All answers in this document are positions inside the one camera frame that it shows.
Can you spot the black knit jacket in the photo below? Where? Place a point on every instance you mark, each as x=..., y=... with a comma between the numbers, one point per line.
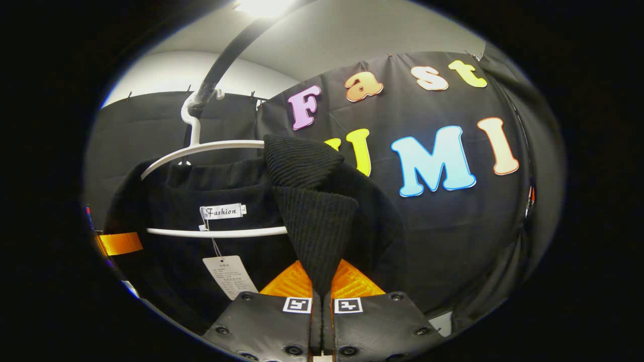
x=322, y=221

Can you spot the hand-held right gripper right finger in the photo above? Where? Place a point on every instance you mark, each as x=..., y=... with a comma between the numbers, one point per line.
x=377, y=327

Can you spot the white plastic hanger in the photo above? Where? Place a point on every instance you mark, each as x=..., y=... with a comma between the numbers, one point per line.
x=216, y=232

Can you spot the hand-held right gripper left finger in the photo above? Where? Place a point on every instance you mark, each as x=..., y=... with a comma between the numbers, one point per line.
x=271, y=327

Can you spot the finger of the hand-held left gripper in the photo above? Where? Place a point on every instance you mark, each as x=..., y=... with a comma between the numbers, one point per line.
x=118, y=244

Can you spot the black backdrop cloth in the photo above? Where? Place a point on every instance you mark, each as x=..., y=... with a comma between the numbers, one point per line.
x=453, y=236

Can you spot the ceiling light panel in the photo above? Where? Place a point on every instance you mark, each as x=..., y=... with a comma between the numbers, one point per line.
x=264, y=6

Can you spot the black metal garment rack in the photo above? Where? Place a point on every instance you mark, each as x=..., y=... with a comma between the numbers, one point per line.
x=226, y=60

